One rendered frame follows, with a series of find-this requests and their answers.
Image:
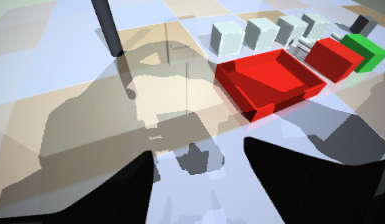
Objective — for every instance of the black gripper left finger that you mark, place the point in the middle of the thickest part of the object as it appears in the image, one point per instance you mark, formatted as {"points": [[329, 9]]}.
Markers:
{"points": [[122, 199]]}

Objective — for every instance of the red tray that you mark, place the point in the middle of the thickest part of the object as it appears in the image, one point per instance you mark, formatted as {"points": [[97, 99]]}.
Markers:
{"points": [[266, 83]]}

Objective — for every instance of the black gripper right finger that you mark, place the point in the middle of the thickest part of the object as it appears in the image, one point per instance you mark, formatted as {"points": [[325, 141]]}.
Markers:
{"points": [[309, 190]]}

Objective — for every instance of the red block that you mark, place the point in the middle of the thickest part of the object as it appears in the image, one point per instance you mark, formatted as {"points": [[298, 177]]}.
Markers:
{"points": [[331, 58]]}

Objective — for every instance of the black cylinder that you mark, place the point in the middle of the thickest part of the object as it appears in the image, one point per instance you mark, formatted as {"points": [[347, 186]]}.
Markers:
{"points": [[108, 27]]}

